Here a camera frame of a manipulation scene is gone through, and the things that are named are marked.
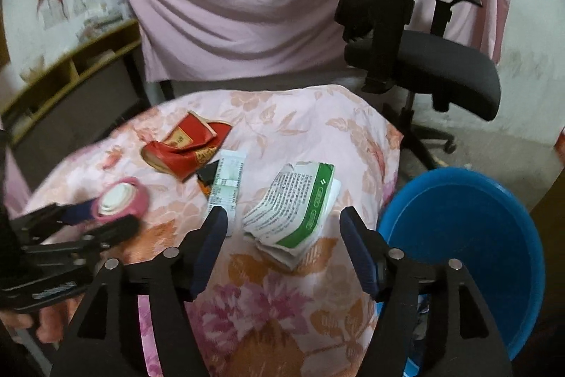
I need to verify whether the person's left hand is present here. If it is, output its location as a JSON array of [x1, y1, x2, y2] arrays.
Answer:
[[6, 301, 73, 344]]

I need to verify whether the pink round container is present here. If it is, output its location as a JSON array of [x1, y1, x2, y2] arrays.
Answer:
[[90, 177, 150, 223]]

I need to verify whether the green and white paper package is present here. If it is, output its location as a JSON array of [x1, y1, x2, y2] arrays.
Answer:
[[242, 162, 341, 272]]

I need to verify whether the blue plastic basin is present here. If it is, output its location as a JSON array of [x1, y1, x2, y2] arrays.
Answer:
[[377, 167, 546, 364]]

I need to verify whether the floral blanket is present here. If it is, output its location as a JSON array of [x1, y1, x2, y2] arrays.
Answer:
[[0, 86, 404, 377]]

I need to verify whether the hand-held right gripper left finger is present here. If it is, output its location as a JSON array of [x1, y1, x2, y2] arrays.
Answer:
[[50, 205, 230, 377]]

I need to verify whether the stack of books and papers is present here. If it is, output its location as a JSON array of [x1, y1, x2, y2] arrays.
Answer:
[[77, 6, 124, 40]]

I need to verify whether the black office chair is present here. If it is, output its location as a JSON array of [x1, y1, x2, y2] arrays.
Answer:
[[324, 0, 501, 172]]

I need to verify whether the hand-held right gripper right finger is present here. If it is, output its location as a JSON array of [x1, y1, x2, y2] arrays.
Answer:
[[339, 206, 515, 377]]

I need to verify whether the wooden desk with shelf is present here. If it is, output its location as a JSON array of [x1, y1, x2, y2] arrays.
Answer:
[[0, 19, 151, 148]]

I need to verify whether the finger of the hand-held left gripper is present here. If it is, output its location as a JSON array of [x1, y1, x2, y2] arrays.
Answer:
[[10, 200, 101, 236], [20, 216, 142, 267]]

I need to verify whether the black and orange wrapper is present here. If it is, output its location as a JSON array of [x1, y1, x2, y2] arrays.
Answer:
[[196, 160, 221, 196]]

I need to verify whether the red packet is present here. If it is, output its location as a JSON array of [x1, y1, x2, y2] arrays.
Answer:
[[141, 111, 234, 182]]

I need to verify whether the white green packet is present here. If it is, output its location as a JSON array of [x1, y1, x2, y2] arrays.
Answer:
[[207, 150, 245, 236]]

